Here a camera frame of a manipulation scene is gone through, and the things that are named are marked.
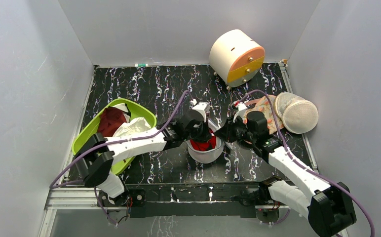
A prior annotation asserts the white mesh laundry bag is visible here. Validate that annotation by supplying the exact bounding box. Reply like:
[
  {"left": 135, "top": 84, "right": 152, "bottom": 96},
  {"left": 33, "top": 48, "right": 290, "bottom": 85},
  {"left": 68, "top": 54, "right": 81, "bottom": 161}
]
[{"left": 186, "top": 119, "right": 225, "bottom": 164}]

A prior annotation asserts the red bra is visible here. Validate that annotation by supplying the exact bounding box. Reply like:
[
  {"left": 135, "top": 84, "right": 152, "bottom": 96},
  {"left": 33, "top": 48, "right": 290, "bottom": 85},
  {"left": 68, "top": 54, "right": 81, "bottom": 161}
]
[{"left": 190, "top": 129, "right": 217, "bottom": 152}]

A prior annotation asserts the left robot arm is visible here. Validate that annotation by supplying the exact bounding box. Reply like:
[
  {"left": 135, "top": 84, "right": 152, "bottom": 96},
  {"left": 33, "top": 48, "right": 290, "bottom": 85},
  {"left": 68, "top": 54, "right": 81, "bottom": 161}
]
[{"left": 75, "top": 112, "right": 216, "bottom": 205}]

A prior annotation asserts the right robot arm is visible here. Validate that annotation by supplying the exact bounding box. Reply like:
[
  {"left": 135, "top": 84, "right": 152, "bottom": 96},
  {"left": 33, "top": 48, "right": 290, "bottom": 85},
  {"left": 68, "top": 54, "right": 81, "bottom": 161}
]
[{"left": 215, "top": 111, "right": 357, "bottom": 237}]

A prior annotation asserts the floral mesh laundry pouch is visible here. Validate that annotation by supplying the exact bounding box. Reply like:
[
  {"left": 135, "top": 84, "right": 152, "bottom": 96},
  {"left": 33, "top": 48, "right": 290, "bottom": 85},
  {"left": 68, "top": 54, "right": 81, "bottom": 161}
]
[{"left": 242, "top": 96, "right": 284, "bottom": 134}]

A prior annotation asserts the beige mesh laundry bag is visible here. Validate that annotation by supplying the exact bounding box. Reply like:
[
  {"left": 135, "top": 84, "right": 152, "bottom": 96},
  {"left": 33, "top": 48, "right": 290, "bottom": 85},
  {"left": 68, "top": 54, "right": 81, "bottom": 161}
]
[{"left": 274, "top": 92, "right": 319, "bottom": 134}]

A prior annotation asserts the white garment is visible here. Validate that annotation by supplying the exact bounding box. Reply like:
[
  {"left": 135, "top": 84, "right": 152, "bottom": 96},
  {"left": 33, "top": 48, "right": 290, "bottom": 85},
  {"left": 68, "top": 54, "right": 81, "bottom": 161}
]
[{"left": 112, "top": 103, "right": 151, "bottom": 137}]

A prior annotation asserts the green plastic basket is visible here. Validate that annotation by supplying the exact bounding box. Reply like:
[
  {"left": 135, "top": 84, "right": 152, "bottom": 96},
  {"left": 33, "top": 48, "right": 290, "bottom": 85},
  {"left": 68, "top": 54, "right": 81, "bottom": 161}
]
[{"left": 72, "top": 98, "right": 157, "bottom": 176}]

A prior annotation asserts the round white drawer cabinet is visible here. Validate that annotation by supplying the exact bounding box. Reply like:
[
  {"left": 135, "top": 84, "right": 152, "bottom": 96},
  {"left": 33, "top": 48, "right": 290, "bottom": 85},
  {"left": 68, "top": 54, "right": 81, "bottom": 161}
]
[{"left": 209, "top": 29, "right": 266, "bottom": 90}]

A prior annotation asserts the dark red garment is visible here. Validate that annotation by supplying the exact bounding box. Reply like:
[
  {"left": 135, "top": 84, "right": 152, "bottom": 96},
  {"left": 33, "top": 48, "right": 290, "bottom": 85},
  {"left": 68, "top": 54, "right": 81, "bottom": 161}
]
[{"left": 97, "top": 107, "right": 127, "bottom": 137}]

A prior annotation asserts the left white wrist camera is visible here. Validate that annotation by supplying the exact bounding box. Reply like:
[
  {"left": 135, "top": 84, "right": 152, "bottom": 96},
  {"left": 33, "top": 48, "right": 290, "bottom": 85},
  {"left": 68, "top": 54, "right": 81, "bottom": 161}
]
[{"left": 190, "top": 99, "right": 210, "bottom": 122}]

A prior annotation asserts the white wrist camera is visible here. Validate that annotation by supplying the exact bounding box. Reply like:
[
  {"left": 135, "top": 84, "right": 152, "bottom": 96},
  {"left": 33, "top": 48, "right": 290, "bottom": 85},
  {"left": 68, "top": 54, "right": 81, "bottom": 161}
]
[
  {"left": 190, "top": 99, "right": 210, "bottom": 122},
  {"left": 233, "top": 101, "right": 247, "bottom": 122}
]

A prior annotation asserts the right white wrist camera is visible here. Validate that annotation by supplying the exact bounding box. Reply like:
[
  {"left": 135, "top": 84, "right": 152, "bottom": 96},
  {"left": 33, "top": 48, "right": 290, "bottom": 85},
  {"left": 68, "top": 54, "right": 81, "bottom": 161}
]
[{"left": 233, "top": 101, "right": 247, "bottom": 122}]

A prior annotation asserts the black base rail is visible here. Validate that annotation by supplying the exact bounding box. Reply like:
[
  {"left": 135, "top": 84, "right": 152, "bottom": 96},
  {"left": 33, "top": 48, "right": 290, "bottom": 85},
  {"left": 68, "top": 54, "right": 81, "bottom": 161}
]
[{"left": 46, "top": 183, "right": 340, "bottom": 220}]

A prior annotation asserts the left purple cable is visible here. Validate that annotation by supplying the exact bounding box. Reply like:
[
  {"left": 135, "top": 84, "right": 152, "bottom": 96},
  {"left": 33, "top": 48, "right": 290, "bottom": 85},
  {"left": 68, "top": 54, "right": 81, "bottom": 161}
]
[{"left": 50, "top": 90, "right": 198, "bottom": 226}]

